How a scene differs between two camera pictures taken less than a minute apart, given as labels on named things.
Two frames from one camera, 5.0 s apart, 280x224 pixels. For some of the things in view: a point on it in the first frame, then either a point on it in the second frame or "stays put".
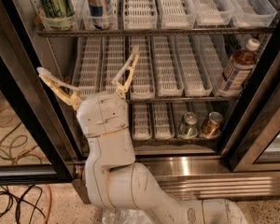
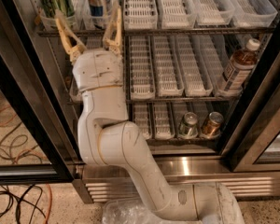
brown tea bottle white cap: x=240 y=66 stays put
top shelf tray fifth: x=212 y=5 stays put
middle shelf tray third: x=142 y=87 stays put
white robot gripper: x=103 y=114 -> x=98 y=69
